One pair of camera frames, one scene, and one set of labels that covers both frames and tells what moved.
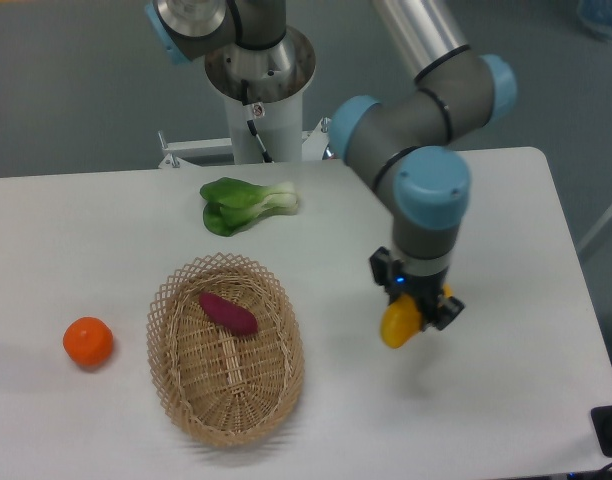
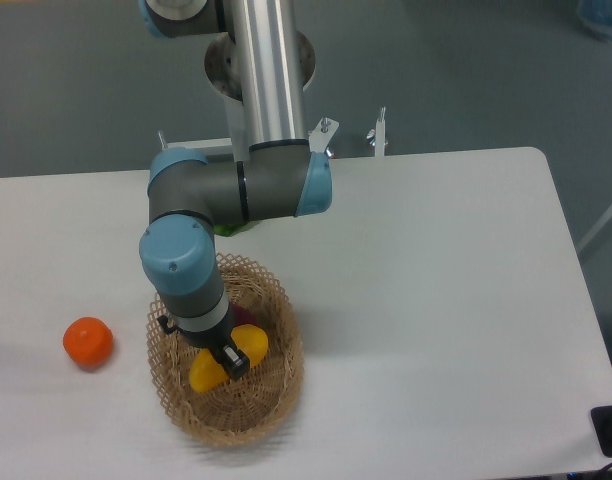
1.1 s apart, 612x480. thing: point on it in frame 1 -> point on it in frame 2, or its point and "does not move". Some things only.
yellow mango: [402, 317] -> [207, 373]
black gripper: [439, 312] -> [218, 341]
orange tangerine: [88, 341] does not move
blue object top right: [605, 18] does not move
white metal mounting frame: [315, 147] does not move
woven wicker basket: [226, 348] does not move
